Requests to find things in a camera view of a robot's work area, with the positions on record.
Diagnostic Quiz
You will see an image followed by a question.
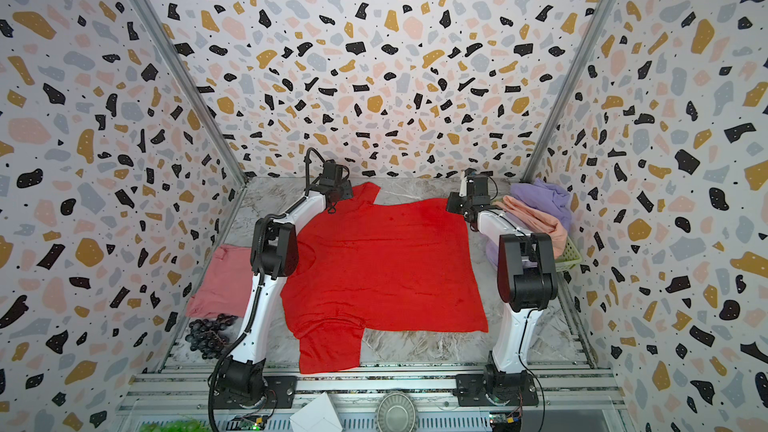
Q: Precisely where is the aluminium corner post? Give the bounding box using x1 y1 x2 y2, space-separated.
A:
128 0 248 188
520 0 615 183

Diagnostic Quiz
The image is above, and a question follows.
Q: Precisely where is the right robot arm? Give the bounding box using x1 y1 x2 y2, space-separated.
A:
446 168 558 407

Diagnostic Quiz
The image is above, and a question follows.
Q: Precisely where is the white paper sheet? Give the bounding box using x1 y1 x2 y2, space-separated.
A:
290 393 343 432

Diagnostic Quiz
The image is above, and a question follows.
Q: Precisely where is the purple t-shirt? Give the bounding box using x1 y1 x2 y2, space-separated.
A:
492 179 573 235

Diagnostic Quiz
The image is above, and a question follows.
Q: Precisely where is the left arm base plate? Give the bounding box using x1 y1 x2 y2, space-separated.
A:
209 375 298 410

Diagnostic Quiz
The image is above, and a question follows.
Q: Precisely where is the folded pink t-shirt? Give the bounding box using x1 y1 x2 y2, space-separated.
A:
185 245 253 319

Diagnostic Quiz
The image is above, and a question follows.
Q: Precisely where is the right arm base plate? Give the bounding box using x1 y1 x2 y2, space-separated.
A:
453 372 539 407

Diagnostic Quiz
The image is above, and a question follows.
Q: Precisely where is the green artificial grass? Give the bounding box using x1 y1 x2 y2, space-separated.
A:
138 419 210 432

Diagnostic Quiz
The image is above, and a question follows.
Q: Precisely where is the peach t-shirt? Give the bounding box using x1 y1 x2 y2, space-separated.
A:
494 196 568 259

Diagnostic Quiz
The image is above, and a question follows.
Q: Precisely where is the red t-shirt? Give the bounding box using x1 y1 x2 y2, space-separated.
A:
281 182 489 374

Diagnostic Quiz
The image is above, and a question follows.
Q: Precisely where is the aluminium frame rail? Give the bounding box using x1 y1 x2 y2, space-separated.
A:
113 362 631 432

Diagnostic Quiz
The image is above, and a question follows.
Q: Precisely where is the left aluminium corner post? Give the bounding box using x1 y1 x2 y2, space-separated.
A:
128 0 248 188

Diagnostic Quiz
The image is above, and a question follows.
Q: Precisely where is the green plastic basket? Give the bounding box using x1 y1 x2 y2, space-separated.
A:
555 238 583 272

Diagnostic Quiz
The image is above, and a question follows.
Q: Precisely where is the small electronics board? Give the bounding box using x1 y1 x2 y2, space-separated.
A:
229 414 269 431

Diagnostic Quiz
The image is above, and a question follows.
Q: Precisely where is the right aluminium corner post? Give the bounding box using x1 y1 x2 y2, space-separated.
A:
520 0 615 183

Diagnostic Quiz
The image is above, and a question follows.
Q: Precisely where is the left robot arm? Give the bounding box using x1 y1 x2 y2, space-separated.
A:
208 156 353 414

